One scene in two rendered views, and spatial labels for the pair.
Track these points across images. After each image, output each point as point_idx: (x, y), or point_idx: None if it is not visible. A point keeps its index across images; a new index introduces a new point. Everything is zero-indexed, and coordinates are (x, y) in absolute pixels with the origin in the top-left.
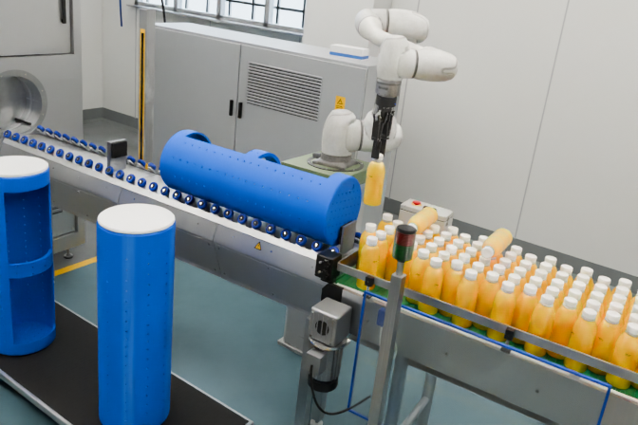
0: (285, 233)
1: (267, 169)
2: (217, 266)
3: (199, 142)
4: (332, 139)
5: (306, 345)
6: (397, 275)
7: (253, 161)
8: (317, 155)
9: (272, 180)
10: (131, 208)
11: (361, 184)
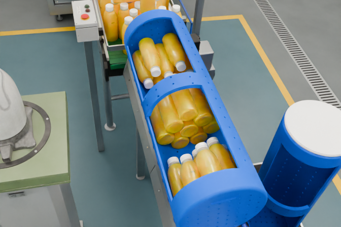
0: None
1: (199, 61)
2: None
3: (230, 141)
4: (21, 98)
5: None
6: None
7: (203, 74)
8: (10, 150)
9: (201, 58)
10: (321, 143)
11: None
